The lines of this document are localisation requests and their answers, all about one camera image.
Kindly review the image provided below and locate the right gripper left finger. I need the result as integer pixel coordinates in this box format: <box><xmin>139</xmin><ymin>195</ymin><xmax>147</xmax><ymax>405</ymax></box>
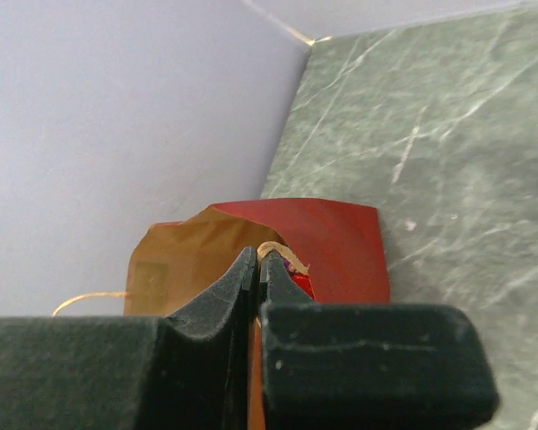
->
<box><xmin>0</xmin><ymin>248</ymin><xmax>256</xmax><ymax>429</ymax></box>

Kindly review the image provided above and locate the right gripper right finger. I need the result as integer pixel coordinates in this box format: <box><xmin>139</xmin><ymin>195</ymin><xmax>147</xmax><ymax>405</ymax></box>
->
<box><xmin>258</xmin><ymin>253</ymin><xmax>500</xmax><ymax>429</ymax></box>

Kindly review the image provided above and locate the red candy snack bag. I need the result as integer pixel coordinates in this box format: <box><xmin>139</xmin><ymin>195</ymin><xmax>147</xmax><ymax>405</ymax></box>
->
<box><xmin>282</xmin><ymin>257</ymin><xmax>315</xmax><ymax>299</ymax></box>

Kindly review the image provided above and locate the red paper bag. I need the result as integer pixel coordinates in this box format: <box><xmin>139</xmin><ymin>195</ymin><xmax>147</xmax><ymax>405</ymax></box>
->
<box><xmin>120</xmin><ymin>198</ymin><xmax>391</xmax><ymax>429</ymax></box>

